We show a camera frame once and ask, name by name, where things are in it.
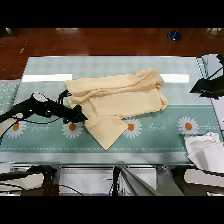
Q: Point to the silver frame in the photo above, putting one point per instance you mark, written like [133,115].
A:
[141,186]

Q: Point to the pale blue garment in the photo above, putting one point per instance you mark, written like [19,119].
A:
[208,65]

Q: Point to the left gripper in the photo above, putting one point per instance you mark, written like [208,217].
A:
[74,115]

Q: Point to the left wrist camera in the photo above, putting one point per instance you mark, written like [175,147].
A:
[64,96]

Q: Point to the yellow shirt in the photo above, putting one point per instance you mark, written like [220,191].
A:
[116,96]

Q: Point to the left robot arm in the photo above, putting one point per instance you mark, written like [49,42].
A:
[28,106]

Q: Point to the white garment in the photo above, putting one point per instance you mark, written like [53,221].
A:
[206,151]

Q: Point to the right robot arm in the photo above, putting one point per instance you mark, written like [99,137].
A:
[210,87]

